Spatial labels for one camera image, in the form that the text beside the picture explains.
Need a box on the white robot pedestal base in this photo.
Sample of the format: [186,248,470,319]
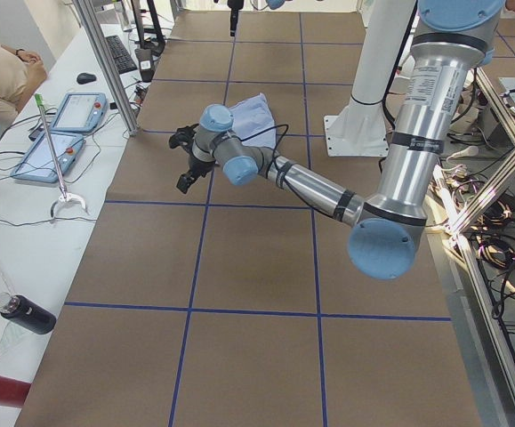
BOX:
[324,0,417,157]

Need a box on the black keyboard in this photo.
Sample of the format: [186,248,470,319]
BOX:
[105,36,137,74]

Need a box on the person in beige shirt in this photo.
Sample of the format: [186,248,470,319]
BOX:
[0,44,47,126]

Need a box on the black computer mouse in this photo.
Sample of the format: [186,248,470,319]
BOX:
[76,72,97,85]

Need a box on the lower blue teach pendant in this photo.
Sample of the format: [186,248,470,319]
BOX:
[10,132,84,183]

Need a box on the black water bottle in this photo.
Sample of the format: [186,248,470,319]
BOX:
[0,292,56,334]

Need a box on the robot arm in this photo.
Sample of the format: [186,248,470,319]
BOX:
[169,1,504,279]
[227,0,286,37]

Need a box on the reacher grabber stick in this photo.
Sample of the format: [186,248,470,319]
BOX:
[34,93,88,220]

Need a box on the blue teach pendant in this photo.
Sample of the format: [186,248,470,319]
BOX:
[10,132,84,183]
[50,93,109,133]

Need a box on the aluminium frame post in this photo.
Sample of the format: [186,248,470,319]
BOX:
[72,0,139,136]

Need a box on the upper blue teach pendant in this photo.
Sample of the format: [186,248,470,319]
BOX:
[50,93,109,133]

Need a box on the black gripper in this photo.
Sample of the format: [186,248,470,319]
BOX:
[169,125,215,192]
[227,0,243,36]

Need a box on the blue striped button shirt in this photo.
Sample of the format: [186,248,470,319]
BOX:
[229,93,276,149]

